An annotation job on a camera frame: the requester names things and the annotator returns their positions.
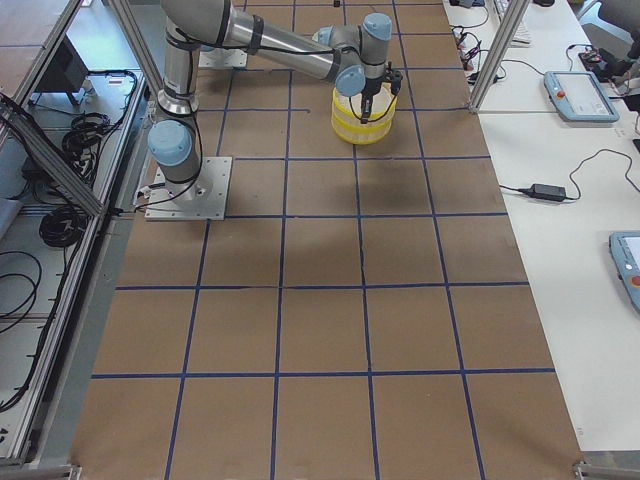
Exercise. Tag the aluminium frame post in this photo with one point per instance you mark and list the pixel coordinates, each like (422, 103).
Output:
(500, 43)

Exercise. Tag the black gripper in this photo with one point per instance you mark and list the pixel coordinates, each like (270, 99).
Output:
(370, 88)

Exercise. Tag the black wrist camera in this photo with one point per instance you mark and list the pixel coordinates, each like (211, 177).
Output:
(393, 77)

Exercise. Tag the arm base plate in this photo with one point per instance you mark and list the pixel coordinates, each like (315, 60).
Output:
(222, 59)
(205, 200)

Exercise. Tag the black power adapter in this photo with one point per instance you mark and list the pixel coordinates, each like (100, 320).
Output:
(544, 192)

